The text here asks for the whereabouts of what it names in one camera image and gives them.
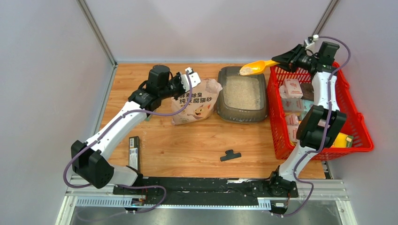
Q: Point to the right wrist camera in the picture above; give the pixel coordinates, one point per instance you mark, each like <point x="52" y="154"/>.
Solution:
<point x="309" y="42"/>

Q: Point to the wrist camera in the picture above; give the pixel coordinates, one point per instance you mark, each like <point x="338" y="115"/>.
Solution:
<point x="190" y="79"/>
<point x="309" y="42"/>

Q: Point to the pink cat litter bag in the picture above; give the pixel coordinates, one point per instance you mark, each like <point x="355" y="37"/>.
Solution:
<point x="201" y="105"/>

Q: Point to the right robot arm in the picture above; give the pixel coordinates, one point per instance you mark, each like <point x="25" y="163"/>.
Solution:
<point x="322" y="123"/>

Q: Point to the teal pink box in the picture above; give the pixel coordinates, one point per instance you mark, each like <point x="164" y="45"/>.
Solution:
<point x="296" y="105"/>

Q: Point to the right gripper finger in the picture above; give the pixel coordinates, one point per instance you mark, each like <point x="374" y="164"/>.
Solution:
<point x="284" y="62"/>
<point x="295" y="52"/>

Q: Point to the red plastic basket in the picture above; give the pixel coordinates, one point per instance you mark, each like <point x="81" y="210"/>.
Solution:
<point x="354" y="126"/>

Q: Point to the yellow sponge pack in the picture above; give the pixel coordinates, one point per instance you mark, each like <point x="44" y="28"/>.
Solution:
<point x="343" y="141"/>

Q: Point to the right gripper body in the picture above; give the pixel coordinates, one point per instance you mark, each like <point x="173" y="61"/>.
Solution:
<point x="303" y="61"/>

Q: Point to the grey litter box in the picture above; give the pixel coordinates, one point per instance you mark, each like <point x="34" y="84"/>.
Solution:
<point x="243" y="98"/>

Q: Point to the yellow plastic scoop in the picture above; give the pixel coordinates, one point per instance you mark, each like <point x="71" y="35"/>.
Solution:
<point x="257" y="67"/>

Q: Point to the black flat box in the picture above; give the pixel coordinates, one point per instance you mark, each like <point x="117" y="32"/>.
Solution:
<point x="134" y="152"/>

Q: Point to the pink white carton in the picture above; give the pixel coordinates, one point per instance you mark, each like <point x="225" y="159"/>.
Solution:
<point x="291" y="88"/>

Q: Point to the brown round container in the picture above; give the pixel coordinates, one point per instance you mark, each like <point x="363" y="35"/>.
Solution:
<point x="308" y="91"/>

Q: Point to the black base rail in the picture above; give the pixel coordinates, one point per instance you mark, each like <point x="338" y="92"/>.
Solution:
<point x="209" y="192"/>

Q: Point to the black bag clip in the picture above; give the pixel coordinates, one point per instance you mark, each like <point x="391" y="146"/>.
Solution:
<point x="229" y="155"/>

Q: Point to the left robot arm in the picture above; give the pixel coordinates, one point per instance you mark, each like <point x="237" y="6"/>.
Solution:
<point x="89" y="159"/>

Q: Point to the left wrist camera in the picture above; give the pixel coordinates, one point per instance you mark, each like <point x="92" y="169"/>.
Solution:
<point x="190" y="79"/>

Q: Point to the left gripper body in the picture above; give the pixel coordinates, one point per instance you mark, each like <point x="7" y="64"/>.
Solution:
<point x="175" y="86"/>

